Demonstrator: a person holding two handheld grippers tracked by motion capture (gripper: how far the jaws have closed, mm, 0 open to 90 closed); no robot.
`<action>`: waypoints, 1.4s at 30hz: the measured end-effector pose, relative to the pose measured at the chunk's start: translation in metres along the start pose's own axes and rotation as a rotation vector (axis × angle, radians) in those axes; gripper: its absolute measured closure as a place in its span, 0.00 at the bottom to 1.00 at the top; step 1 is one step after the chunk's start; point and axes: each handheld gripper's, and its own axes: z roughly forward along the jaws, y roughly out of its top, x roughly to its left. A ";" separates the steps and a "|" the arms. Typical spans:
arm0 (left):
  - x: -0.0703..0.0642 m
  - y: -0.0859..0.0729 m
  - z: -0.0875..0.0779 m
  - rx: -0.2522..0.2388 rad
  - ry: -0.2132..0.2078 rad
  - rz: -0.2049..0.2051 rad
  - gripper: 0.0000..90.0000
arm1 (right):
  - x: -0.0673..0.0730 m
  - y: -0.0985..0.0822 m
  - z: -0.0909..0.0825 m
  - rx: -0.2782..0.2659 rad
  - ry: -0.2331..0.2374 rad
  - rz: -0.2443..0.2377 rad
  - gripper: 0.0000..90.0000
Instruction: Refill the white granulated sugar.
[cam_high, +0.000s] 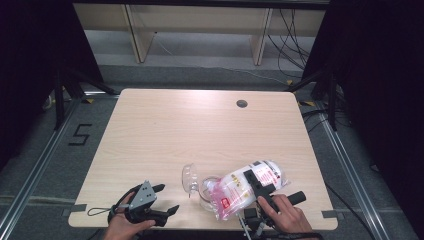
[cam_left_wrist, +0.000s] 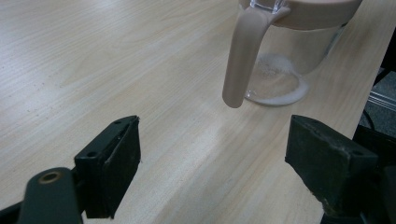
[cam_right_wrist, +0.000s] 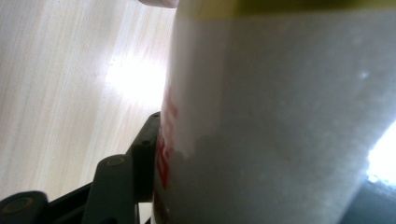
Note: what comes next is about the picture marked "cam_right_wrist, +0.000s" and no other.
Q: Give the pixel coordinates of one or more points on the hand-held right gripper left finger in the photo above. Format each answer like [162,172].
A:
[145,149]

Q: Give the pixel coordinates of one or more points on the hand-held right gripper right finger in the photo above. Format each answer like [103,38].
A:
[373,207]

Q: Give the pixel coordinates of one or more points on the red and white sugar bag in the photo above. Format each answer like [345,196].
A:
[264,118]

